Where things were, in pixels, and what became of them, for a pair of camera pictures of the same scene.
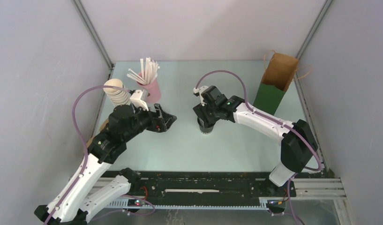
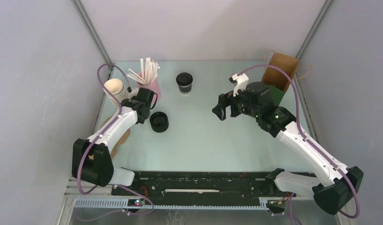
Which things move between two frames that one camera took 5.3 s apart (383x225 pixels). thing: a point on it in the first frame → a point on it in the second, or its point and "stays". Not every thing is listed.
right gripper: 201,110 → 225,100
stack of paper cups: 117,97 stays
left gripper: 156,122 → 138,121
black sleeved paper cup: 205,129 → 185,90
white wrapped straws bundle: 151,67 stays
